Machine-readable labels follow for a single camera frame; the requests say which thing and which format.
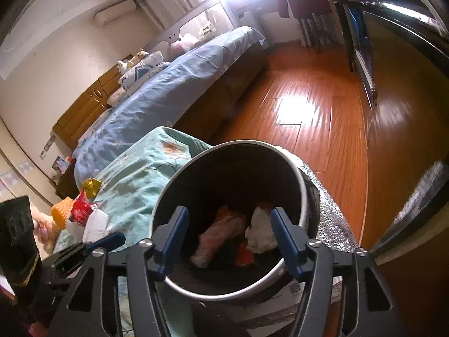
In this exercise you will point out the cream teddy bear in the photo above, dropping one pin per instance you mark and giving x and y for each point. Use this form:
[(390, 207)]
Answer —
[(44, 226)]

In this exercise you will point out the cream sliding wardrobe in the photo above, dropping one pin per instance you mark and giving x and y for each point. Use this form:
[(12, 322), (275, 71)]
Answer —
[(14, 179)]

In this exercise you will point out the pink plastic bag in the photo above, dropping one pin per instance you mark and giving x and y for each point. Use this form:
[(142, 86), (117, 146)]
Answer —
[(217, 235)]

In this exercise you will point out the bed with blue sheet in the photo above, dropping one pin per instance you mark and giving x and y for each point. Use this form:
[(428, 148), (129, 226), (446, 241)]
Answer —
[(168, 87)]

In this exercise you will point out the black round trash bin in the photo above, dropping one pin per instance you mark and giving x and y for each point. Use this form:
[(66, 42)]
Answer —
[(228, 182)]

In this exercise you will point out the white air conditioner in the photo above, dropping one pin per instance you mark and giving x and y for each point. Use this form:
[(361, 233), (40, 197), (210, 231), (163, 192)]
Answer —
[(115, 12)]

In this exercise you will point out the small cream plush toy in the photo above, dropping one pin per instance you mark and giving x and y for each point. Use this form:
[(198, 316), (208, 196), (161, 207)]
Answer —
[(138, 56)]

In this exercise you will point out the photo frame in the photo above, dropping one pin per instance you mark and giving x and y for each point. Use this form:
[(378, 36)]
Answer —
[(59, 164)]

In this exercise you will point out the orange foam fruit net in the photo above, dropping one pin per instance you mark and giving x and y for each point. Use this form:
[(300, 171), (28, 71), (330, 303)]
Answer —
[(61, 212)]

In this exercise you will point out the black glossy cabinet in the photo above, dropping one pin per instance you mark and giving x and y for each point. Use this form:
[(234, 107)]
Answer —
[(403, 112)]

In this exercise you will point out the white wrapper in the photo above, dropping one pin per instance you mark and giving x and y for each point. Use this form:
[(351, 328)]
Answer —
[(261, 233)]

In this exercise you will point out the wooden headboard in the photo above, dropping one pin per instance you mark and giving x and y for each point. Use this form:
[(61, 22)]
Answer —
[(80, 112)]

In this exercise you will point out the red milk carton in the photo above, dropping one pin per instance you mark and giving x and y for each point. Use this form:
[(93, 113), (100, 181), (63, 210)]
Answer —
[(81, 207)]

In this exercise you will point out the grey bed guard rail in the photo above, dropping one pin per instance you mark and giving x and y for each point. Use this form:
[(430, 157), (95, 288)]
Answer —
[(172, 35)]

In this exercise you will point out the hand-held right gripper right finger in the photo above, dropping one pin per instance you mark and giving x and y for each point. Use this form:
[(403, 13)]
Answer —
[(287, 242)]

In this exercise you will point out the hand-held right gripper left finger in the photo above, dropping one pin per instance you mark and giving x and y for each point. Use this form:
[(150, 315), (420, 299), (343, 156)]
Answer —
[(173, 242)]

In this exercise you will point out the pink plush toy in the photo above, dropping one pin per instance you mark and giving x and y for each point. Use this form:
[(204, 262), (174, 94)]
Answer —
[(184, 42)]

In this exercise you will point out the silver foil mat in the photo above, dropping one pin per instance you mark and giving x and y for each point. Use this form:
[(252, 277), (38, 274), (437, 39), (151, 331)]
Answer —
[(326, 210)]

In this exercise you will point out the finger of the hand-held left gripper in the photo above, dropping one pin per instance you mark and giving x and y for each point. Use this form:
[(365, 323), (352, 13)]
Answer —
[(70, 257), (105, 241)]

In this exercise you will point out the wall switch panel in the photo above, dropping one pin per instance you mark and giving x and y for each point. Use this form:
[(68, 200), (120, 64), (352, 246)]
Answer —
[(47, 145)]

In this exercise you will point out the orange snack wrapper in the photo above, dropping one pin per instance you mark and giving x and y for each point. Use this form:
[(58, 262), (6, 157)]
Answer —
[(245, 258)]

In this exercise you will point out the white foam block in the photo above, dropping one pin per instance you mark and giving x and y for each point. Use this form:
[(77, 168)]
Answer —
[(93, 224)]

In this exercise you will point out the yellow snack wrapper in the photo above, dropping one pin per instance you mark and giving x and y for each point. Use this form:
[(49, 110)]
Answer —
[(92, 185)]

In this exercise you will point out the folded blue white quilt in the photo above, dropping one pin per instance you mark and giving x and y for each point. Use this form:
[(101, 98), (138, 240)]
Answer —
[(143, 72)]

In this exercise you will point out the floral pillow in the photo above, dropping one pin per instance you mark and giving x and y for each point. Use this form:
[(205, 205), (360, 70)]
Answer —
[(115, 98)]

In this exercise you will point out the dark wooden nightstand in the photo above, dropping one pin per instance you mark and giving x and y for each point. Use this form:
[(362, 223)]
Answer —
[(68, 182)]

